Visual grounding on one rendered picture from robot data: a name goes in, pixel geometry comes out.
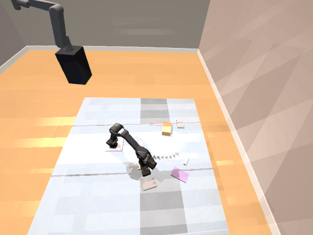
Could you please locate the orange rectangular block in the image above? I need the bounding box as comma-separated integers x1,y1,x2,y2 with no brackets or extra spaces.
162,122,171,136

